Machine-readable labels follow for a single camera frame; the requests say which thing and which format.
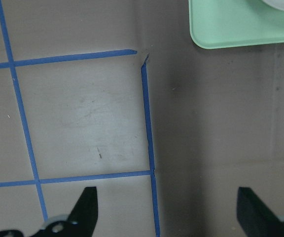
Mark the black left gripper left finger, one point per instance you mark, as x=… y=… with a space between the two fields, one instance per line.
x=81 y=221

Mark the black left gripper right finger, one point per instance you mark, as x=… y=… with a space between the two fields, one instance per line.
x=255 y=217

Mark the brown paper table cover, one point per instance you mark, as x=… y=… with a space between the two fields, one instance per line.
x=115 y=94

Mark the light green tray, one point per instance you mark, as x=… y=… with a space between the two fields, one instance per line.
x=215 y=24

